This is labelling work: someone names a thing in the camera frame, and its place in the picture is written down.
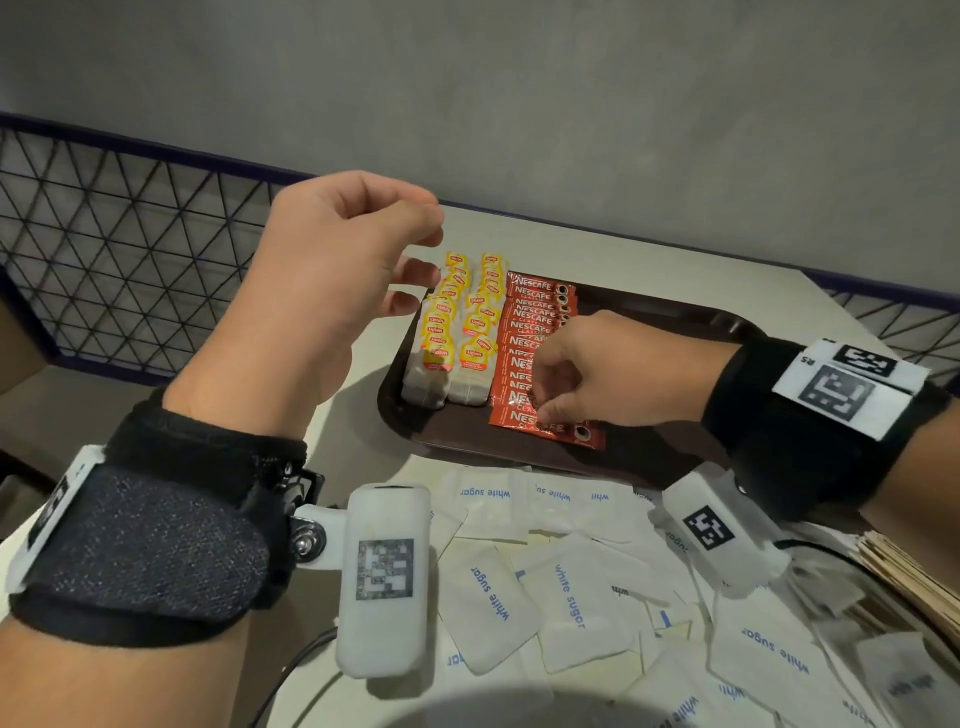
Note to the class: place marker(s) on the person's left hand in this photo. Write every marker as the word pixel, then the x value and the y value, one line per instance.
pixel 315 300

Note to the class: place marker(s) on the person's right hand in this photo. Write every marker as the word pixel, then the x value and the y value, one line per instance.
pixel 637 375

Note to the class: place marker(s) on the brown plastic tray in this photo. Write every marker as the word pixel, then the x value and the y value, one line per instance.
pixel 652 450

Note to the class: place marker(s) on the row of red Nescafe sachets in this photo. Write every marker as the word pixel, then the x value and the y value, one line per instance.
pixel 532 289

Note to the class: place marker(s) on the white sugar sachets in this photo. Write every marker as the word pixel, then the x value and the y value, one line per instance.
pixel 487 600

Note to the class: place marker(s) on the bundle of wooden stir sticks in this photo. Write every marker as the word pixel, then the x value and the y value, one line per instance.
pixel 922 570

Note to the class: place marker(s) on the person's left forearm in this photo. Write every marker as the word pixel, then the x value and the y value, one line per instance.
pixel 112 675

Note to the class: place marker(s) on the black right wrist band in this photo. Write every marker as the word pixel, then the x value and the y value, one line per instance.
pixel 787 450

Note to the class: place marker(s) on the black wrist band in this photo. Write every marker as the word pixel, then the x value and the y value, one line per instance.
pixel 787 450
pixel 150 555

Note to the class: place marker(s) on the black left wrist band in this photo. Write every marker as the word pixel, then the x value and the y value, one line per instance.
pixel 150 555

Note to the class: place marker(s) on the cardboard box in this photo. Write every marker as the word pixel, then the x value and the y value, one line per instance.
pixel 15 352

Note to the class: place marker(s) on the white box with marker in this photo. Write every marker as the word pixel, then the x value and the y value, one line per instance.
pixel 382 600

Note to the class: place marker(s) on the black metal table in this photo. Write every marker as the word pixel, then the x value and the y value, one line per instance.
pixel 15 480

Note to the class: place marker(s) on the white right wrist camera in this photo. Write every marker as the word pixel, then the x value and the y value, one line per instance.
pixel 720 540

